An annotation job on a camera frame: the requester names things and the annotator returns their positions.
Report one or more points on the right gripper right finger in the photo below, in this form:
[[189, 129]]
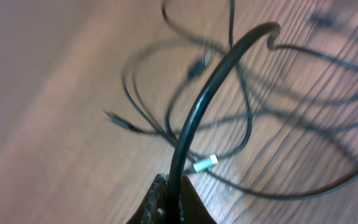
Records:
[[193, 210]]

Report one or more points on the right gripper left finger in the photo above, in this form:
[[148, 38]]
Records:
[[152, 208]]

